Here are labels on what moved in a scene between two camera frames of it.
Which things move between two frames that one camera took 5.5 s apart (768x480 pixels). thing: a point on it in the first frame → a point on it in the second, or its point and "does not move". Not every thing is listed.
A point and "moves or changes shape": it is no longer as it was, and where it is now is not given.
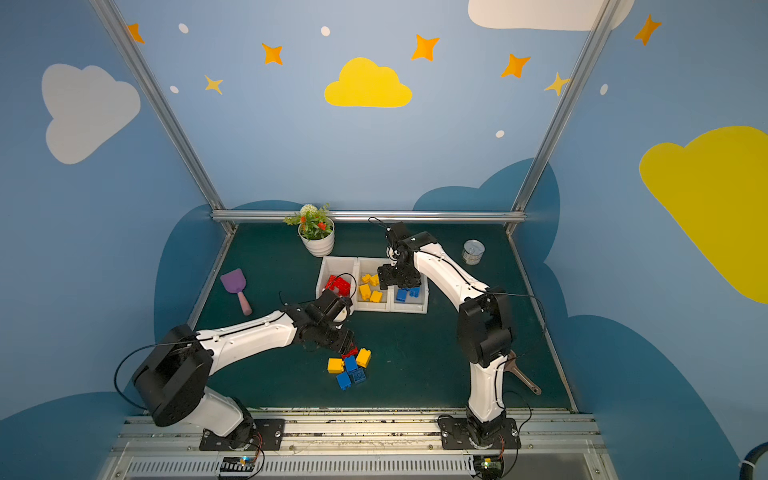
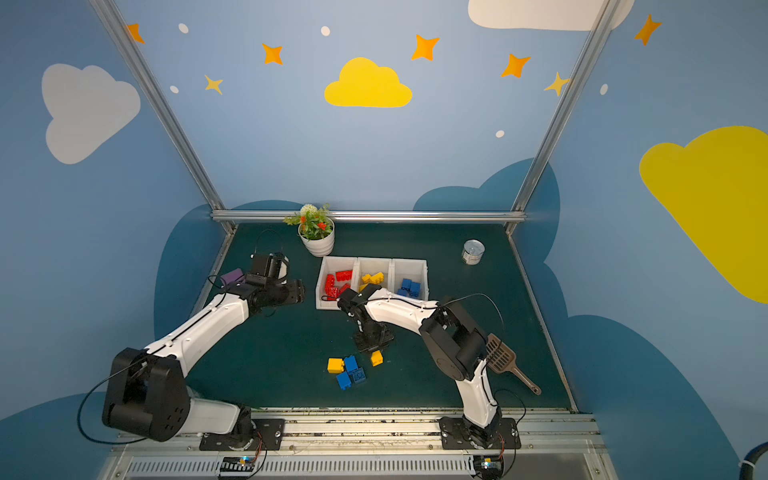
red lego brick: x=330 y=282 does not move
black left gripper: x=335 y=339 → x=294 y=291
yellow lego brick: x=363 y=357 → x=376 y=358
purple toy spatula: x=234 y=281 does not move
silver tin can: x=472 y=252 does not move
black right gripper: x=399 y=275 → x=370 y=335
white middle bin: x=368 y=295 does not move
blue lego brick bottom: x=343 y=380 does not move
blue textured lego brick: x=358 y=375 does not move
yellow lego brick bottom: x=335 y=365 does not move
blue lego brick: x=350 y=363 does not move
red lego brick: x=353 y=352 moves or changes shape
